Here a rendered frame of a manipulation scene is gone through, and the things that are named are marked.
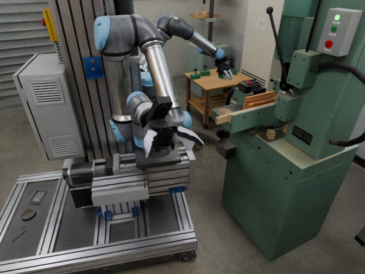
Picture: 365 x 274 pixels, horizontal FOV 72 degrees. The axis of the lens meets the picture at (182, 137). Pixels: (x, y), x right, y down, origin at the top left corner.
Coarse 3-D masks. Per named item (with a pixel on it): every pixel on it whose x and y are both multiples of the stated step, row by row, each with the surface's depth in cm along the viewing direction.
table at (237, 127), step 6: (234, 102) 168; (240, 102) 161; (216, 108) 154; (228, 108) 154; (234, 108) 154; (240, 108) 154; (216, 114) 150; (270, 114) 148; (252, 120) 144; (258, 120) 146; (264, 120) 148; (270, 120) 151; (222, 126) 147; (228, 126) 141; (234, 126) 139; (240, 126) 142; (246, 126) 144; (252, 126) 146; (234, 132) 142
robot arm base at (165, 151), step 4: (168, 148) 129; (144, 152) 127; (160, 152) 125; (164, 152) 126; (168, 152) 129; (148, 156) 127; (152, 156) 126; (156, 156) 126; (160, 156) 126; (164, 156) 127
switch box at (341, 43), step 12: (336, 12) 94; (348, 12) 91; (360, 12) 91; (324, 24) 100; (336, 24) 96; (348, 24) 92; (324, 36) 101; (336, 36) 97; (348, 36) 95; (324, 48) 102; (336, 48) 98; (348, 48) 99
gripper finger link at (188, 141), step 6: (180, 126) 71; (180, 132) 68; (186, 132) 68; (192, 132) 69; (180, 138) 71; (186, 138) 70; (192, 138) 68; (198, 138) 66; (186, 144) 71; (192, 144) 70
